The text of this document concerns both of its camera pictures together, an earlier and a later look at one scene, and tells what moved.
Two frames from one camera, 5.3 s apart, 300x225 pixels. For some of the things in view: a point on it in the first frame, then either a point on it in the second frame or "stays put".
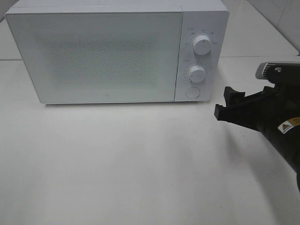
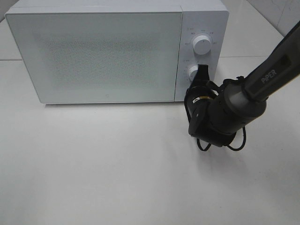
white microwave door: (99, 57) stays put
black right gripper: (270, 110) to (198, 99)
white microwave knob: (202, 44) stays put
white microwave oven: (122, 51) stays put
